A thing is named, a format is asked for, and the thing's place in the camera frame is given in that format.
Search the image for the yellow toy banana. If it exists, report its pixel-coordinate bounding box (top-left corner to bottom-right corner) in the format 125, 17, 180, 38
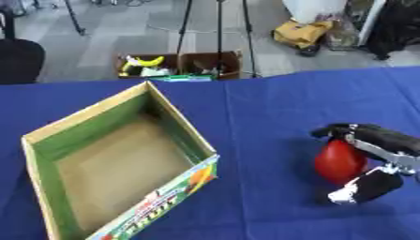
119, 55, 166, 75

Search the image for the black stand leg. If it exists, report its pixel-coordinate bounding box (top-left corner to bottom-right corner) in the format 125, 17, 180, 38
62, 0, 89, 36

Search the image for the green flat box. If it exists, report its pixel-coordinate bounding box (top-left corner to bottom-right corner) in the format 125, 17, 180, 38
147, 74, 216, 83

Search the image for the brown cardboard box on floor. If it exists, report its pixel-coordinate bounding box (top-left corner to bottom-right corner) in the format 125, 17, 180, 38
112, 50, 243, 81

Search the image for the yellow bag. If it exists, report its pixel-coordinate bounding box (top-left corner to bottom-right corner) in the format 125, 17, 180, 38
270, 20, 335, 51

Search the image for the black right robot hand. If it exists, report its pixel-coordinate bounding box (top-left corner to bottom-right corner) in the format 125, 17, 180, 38
309, 123, 420, 205

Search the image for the black bag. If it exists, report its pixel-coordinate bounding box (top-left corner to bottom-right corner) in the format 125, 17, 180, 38
364, 0, 420, 61

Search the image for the tan cardboard box green inside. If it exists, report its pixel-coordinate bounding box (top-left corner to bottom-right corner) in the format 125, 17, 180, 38
20, 80, 222, 240

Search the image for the red toy fruit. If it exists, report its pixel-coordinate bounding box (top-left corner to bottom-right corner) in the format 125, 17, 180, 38
313, 139, 369, 186

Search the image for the black tripod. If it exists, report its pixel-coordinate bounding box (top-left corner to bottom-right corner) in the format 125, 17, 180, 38
173, 0, 263, 79

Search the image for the black chair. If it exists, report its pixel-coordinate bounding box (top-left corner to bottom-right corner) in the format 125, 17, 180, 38
0, 8, 48, 85

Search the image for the white cylindrical bin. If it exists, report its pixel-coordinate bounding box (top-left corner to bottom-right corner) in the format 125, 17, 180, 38
280, 0, 350, 24

